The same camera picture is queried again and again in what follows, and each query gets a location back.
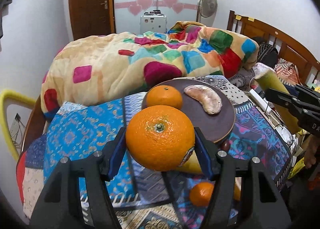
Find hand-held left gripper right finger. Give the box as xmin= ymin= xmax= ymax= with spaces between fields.
xmin=194 ymin=126 xmax=293 ymax=229

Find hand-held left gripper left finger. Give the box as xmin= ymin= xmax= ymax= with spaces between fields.
xmin=29 ymin=126 xmax=127 ymax=229

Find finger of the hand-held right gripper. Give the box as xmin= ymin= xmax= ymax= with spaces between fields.
xmin=294 ymin=85 xmax=320 ymax=110
xmin=265 ymin=87 xmax=305 ymax=120

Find round brown plate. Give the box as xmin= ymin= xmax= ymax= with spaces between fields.
xmin=141 ymin=79 xmax=236 ymax=144

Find large orange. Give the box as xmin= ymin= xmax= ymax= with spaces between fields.
xmin=125 ymin=105 xmax=196 ymax=172

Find peeled pomelo segment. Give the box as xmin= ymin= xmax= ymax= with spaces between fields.
xmin=184 ymin=85 xmax=223 ymax=115

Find medium orange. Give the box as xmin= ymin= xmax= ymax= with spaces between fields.
xmin=146 ymin=85 xmax=183 ymax=110

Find yellow pear with sticker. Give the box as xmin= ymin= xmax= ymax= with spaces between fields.
xmin=175 ymin=145 xmax=203 ymax=175

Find white power strip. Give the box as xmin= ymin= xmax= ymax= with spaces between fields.
xmin=248 ymin=89 xmax=272 ymax=115

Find striped orange cloth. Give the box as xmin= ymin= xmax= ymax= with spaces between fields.
xmin=274 ymin=59 xmax=301 ymax=85

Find small orange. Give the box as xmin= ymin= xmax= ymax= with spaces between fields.
xmin=189 ymin=181 xmax=215 ymax=207

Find black bag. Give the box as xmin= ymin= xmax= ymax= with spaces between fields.
xmin=257 ymin=40 xmax=279 ymax=69

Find wooden headboard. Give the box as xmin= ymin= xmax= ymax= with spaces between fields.
xmin=227 ymin=10 xmax=320 ymax=85

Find colourful checked blanket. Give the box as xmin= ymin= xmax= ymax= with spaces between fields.
xmin=40 ymin=20 xmax=259 ymax=120

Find standing fan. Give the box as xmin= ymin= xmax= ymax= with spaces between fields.
xmin=197 ymin=0 xmax=218 ymax=24

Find yellow framed chair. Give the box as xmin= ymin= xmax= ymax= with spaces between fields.
xmin=0 ymin=89 xmax=37 ymax=156

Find white appliance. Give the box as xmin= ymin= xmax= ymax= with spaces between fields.
xmin=140 ymin=9 xmax=168 ymax=34

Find brown wooden door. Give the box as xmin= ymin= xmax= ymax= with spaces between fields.
xmin=68 ymin=0 xmax=115 ymax=41

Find dark hanging clothes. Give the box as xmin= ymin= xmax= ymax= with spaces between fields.
xmin=0 ymin=0 xmax=13 ymax=40

